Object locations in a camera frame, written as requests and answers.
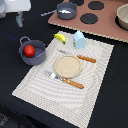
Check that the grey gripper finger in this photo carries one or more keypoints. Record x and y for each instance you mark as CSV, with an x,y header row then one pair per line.
x,y
19,19

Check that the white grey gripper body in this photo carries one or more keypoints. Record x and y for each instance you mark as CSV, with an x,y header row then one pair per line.
x,y
9,6

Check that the red toy tomato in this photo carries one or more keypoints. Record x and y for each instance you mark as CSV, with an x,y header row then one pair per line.
x,y
29,51

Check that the grey pot with lid handles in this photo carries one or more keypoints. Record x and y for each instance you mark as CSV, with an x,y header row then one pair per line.
x,y
40,52

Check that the yellow toy banana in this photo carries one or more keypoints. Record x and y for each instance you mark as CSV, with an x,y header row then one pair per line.
x,y
60,37

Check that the black stove burner disc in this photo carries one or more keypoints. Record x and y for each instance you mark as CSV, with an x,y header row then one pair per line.
x,y
89,18
96,5
77,2

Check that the round beige plate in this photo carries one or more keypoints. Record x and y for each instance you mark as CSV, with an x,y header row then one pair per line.
x,y
68,66

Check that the beige bowl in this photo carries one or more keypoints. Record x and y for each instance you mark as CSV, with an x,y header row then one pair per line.
x,y
122,14

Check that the woven beige placemat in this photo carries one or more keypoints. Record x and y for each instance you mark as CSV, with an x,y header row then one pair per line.
x,y
58,98

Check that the grey saucepan with handle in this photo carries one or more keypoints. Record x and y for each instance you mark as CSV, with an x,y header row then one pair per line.
x,y
70,6

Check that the fork with wooden handle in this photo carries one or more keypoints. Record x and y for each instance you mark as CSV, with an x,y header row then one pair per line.
x,y
66,80

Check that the knife with wooden handle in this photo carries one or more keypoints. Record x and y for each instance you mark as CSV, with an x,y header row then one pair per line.
x,y
79,56

